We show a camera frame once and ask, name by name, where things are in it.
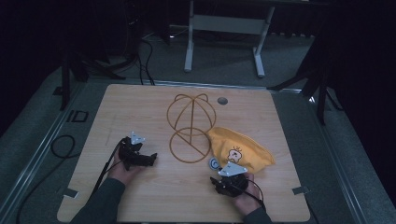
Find black hanging cables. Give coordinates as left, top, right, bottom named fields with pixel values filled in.
left=135, top=36, right=157, bottom=87

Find left hand-held gripper cable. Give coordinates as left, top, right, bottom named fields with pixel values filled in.
left=92, top=139, right=125, bottom=196

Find hand-held gripper cable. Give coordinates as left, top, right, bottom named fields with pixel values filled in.
left=92, top=139, right=125, bottom=196
left=232, top=178, right=267, bottom=211

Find gold wire hat stand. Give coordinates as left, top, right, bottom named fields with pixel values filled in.
left=166, top=92, right=218, bottom=164

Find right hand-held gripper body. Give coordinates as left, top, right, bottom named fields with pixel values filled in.
left=217, top=161, right=250, bottom=198

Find person's right hand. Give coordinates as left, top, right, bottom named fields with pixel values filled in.
left=231, top=173, right=262, bottom=217

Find right hand-held gripper cable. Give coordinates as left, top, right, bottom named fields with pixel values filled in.
left=232, top=178, right=267, bottom=211

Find round grey disc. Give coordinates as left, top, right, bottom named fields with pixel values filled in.
left=207, top=156, right=221, bottom=172

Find black tripod stand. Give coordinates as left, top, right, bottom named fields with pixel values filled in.
left=51, top=46, right=127, bottom=112
left=266, top=27, right=345, bottom=126

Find white metal table frame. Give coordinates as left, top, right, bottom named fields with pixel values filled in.
left=183, top=0, right=276, bottom=79

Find black floor cable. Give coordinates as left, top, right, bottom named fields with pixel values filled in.
left=15, top=133, right=78, bottom=224

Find yellow hat with cartoon print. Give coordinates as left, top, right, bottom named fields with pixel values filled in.
left=205, top=125, right=276, bottom=175

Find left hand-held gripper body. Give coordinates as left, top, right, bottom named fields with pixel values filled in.
left=118, top=131, right=148, bottom=172

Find person's left hand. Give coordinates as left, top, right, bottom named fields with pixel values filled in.
left=106, top=154, right=148, bottom=188

